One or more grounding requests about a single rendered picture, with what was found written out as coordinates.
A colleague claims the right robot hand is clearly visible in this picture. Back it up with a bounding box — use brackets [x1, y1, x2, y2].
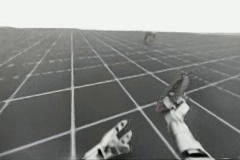
[162, 95, 190, 118]

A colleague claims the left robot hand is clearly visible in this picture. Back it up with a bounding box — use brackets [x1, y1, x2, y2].
[109, 119, 134, 150]

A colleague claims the dark steering wheel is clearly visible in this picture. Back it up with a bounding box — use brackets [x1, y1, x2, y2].
[154, 72, 192, 114]

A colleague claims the grey cart with brown box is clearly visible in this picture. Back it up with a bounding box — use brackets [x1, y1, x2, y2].
[143, 31, 157, 45]

